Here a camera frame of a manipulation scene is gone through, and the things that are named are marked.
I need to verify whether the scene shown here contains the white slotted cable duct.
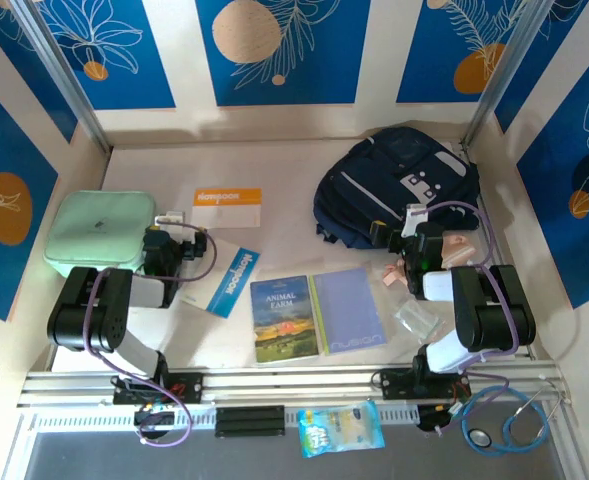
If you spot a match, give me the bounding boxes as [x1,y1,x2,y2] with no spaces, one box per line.
[33,404,420,434]

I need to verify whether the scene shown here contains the Animal Farm book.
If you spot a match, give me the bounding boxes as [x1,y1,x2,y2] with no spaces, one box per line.
[249,275,321,365]

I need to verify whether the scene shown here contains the right black connector board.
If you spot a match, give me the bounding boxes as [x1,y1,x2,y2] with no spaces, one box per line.
[417,401,468,436]

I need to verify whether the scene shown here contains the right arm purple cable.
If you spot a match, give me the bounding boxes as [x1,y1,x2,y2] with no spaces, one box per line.
[426,200,521,437]

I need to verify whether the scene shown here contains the clear plastic bag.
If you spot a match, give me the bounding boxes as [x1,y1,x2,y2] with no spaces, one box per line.
[392,299,446,345]

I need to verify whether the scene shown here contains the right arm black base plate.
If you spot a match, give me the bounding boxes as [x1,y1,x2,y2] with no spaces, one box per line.
[372,368,471,401]

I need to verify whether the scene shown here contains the right aluminium frame post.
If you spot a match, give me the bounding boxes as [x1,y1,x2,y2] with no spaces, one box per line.
[461,0,558,149]

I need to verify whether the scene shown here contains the blue stethoscope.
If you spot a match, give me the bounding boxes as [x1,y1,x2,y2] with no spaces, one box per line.
[461,384,563,457]

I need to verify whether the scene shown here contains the aluminium frame post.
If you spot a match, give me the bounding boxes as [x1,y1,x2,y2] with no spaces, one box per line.
[11,0,113,154]
[461,0,558,149]

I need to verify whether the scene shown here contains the black ribbed block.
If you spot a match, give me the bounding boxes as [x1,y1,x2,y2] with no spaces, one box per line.
[215,405,286,439]

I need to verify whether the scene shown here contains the left black connector board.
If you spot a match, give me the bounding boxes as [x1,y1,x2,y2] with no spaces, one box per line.
[133,404,176,427]

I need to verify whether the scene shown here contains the mint green lunch bag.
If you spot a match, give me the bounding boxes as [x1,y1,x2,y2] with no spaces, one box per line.
[42,190,158,280]

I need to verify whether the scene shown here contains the left aluminium frame post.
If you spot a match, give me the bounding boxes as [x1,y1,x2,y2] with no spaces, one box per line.
[11,0,113,154]

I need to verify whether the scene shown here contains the blue and white notebook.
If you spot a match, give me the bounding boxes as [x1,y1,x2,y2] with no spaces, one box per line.
[176,243,261,319]

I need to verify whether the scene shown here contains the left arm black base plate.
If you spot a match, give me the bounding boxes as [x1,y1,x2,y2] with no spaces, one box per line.
[112,372,204,405]

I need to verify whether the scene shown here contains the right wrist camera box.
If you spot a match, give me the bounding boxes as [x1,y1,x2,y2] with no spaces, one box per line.
[405,203,429,236]

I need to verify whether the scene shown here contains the blue snack packet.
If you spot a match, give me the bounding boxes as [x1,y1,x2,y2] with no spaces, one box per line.
[297,399,386,459]

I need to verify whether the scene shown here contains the lavender Nusign notebook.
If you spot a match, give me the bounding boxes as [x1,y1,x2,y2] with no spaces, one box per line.
[308,267,389,357]

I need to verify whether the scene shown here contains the navy blue student backpack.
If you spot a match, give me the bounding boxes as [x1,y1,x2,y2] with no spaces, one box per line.
[313,125,481,251]

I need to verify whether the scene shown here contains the black connector board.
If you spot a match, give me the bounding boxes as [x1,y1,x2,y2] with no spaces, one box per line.
[417,401,468,436]
[133,404,176,427]

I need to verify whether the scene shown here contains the grey metal panel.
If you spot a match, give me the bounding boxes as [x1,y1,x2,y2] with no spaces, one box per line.
[21,430,568,480]

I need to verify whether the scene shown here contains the orange and white notebook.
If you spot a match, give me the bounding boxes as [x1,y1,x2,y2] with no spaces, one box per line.
[191,187,264,230]

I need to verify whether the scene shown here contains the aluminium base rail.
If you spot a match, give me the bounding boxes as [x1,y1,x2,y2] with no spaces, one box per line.
[16,362,573,409]

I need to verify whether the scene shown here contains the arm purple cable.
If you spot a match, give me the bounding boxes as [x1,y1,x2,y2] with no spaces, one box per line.
[84,223,219,447]
[426,200,521,437]

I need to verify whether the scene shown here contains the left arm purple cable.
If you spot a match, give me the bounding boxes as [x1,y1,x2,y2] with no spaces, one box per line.
[84,223,219,447]

